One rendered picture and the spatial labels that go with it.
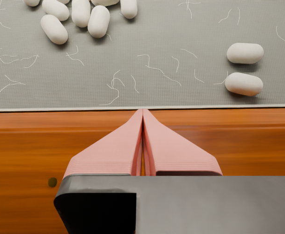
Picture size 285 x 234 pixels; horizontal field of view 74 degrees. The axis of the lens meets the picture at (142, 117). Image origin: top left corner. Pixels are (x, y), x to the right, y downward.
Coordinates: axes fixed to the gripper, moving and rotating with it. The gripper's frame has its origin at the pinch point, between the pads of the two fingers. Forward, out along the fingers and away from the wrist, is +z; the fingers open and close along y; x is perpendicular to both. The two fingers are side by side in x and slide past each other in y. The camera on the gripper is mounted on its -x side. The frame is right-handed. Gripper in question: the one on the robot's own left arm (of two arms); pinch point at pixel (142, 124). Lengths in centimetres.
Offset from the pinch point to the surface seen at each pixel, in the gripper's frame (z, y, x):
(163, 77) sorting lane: 10.5, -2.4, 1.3
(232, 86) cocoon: 8.0, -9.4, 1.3
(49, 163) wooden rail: 1.6, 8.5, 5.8
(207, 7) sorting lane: 17.7, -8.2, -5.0
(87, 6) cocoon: 15.6, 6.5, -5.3
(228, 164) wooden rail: 1.5, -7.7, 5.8
